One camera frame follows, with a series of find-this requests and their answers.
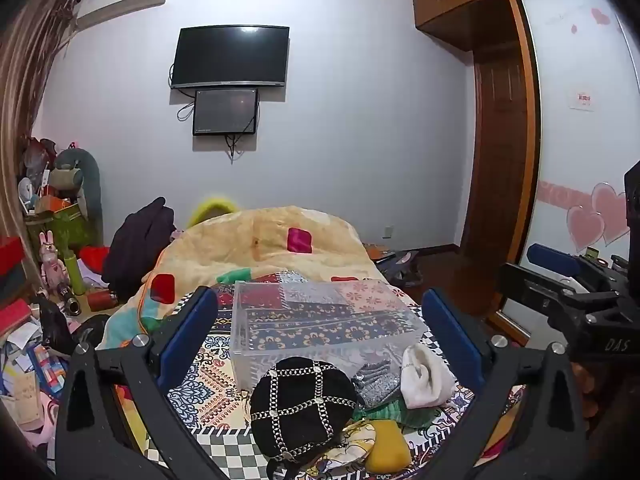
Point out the yellow fuzzy hood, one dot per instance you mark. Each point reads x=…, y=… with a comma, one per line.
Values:
x=210, y=210

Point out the brown wooden door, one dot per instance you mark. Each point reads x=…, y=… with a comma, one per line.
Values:
x=495, y=160

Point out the white red paper label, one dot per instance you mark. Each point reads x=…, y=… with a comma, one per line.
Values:
x=582, y=100

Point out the red box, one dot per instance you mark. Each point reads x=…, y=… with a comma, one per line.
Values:
x=10, y=255

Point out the green bottle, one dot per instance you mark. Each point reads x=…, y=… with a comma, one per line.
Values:
x=75, y=275

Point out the pile of papers and packets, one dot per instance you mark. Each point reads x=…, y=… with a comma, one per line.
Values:
x=25, y=375

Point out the white heart sliding door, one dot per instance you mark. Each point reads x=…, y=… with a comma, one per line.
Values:
x=575, y=150

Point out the black flashlight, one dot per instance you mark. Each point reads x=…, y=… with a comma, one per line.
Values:
x=69, y=301

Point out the white wall socket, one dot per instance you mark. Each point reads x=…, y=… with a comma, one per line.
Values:
x=387, y=231

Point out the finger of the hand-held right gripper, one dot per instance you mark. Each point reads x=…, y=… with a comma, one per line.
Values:
x=530, y=285
x=550, y=257

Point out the green cardboard box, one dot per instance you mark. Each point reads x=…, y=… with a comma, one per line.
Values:
x=65, y=225

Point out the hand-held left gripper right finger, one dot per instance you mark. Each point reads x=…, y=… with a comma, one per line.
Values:
x=450, y=332

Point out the dark clothes pile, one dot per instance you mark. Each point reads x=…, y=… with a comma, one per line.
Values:
x=137, y=245

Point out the purple bag on floor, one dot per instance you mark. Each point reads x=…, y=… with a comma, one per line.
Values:
x=400, y=267

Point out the black plastic bag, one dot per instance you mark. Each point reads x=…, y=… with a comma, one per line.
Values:
x=55, y=325

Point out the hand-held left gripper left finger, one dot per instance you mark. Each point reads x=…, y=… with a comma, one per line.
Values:
x=192, y=332

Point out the brown striped curtain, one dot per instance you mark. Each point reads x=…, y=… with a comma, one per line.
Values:
x=30, y=110

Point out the black wall television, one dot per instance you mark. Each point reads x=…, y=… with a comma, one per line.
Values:
x=230, y=55

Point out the floral fabric scrunchie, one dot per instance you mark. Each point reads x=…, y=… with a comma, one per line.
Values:
x=345, y=452

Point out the red cup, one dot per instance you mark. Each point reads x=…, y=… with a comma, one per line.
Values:
x=100, y=301

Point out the green striped cloth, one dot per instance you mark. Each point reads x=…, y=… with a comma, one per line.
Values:
x=400, y=412

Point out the wooden overhead cabinet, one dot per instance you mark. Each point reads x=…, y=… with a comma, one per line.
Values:
x=460, y=0

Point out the white sock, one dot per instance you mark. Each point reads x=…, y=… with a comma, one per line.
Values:
x=425, y=377

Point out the yellow sponge pouch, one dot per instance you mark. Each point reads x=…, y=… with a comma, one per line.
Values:
x=387, y=447

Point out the small black wall monitor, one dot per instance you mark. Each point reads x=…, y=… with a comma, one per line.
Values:
x=225, y=111

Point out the yellow patchwork quilt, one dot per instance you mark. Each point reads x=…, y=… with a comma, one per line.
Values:
x=260, y=245

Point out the clear plastic storage box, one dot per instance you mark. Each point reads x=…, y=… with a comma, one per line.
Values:
x=325, y=330

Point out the red cushion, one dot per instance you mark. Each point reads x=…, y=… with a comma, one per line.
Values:
x=95, y=257

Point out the grey glitter cloth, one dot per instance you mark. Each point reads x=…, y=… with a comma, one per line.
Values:
x=375, y=380

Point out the pink rabbit figure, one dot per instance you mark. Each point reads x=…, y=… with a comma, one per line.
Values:
x=50, y=260

